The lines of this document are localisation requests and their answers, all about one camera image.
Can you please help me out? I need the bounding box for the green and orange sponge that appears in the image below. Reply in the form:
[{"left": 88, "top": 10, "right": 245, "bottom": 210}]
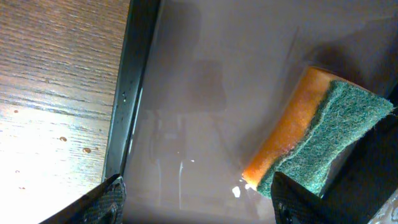
[{"left": 242, "top": 67, "right": 394, "bottom": 198}]

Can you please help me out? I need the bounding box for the small black tray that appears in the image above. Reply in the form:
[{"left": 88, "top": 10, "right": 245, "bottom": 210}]
[{"left": 106, "top": 1, "right": 397, "bottom": 223}]

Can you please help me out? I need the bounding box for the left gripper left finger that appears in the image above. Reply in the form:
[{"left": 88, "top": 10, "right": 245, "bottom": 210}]
[{"left": 43, "top": 174, "right": 126, "bottom": 224}]

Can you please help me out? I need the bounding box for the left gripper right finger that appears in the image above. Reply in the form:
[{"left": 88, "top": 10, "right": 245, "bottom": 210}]
[{"left": 271, "top": 172, "right": 370, "bottom": 223}]

